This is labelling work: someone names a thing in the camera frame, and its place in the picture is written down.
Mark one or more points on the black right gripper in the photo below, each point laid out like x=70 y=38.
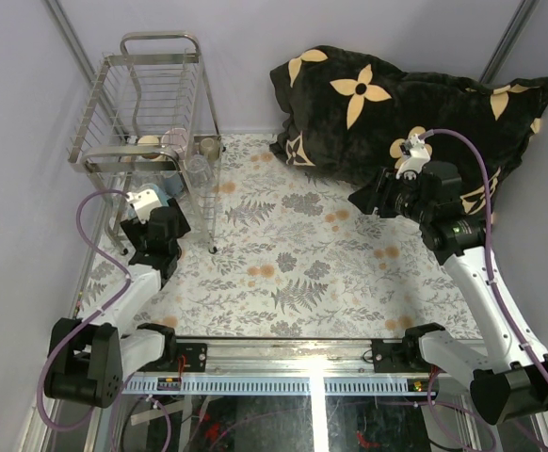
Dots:
x=378 y=196

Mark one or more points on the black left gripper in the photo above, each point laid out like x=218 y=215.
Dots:
x=137 y=233

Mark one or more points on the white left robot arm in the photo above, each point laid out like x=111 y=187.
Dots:
x=91 y=356

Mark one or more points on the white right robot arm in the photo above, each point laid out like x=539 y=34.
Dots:
x=510 y=379

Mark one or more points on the steel two-tier dish rack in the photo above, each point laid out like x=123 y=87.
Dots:
x=154 y=83

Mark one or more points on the light blue ceramic mug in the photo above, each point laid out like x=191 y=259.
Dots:
x=163 y=196

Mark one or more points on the blue textured square mug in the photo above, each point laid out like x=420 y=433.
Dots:
x=173 y=183

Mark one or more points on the clear glass tumbler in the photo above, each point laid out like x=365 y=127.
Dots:
x=198 y=170

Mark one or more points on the pink ribbed ceramic mug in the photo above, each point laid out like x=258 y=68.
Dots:
x=176 y=139

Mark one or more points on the olive green ceramic mug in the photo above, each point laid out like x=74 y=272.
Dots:
x=210 y=148

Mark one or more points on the black floral plush pillow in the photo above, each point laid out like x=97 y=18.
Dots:
x=347 y=113

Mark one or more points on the floral patterned table mat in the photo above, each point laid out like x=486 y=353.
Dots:
x=296 y=259

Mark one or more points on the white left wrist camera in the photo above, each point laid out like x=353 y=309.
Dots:
x=144 y=201

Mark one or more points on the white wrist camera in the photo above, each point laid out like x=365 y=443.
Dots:
x=144 y=201
x=414 y=155

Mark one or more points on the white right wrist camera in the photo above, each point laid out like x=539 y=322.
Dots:
x=414 y=155

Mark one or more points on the aluminium front rail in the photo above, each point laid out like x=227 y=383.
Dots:
x=240 y=367

